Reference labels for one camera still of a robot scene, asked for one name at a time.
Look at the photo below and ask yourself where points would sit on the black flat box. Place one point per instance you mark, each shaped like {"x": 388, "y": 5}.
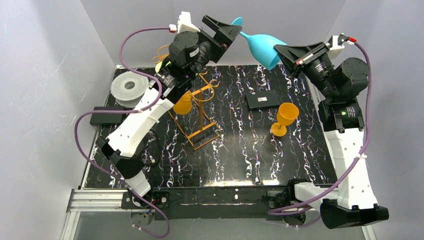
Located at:
{"x": 262, "y": 100}

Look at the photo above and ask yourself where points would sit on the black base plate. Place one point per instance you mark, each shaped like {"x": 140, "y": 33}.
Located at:
{"x": 231, "y": 202}

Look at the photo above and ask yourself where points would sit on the orange wine glass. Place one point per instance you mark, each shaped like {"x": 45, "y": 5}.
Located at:
{"x": 287, "y": 113}
{"x": 183, "y": 105}

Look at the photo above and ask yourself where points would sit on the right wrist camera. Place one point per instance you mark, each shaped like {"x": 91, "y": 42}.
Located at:
{"x": 335, "y": 45}

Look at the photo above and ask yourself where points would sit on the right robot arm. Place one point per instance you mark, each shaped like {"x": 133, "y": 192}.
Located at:
{"x": 350, "y": 201}

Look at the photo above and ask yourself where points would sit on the blue wine glass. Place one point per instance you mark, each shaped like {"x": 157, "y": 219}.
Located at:
{"x": 262, "y": 49}

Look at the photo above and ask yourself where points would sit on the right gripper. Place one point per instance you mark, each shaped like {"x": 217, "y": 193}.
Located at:
{"x": 306, "y": 59}

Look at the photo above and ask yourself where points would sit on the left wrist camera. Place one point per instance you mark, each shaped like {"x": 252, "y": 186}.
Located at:
{"x": 184, "y": 23}

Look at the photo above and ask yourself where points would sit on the gold wire wine glass rack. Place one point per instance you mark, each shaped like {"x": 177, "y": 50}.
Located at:
{"x": 208, "y": 130}

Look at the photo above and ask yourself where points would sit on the white filament spool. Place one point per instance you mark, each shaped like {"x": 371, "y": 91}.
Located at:
{"x": 128, "y": 88}

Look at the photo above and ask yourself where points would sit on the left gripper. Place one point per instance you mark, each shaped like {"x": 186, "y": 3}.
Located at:
{"x": 215, "y": 41}

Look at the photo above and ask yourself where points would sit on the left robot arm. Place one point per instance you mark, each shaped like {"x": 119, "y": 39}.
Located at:
{"x": 190, "y": 51}

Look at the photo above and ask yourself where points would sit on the black power brick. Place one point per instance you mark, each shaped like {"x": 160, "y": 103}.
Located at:
{"x": 103, "y": 119}

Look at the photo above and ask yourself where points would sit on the green wine glass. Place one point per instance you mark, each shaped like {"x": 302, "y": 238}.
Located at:
{"x": 159, "y": 66}

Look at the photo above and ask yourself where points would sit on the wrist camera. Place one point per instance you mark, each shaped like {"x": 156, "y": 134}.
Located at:
{"x": 335, "y": 45}
{"x": 184, "y": 23}

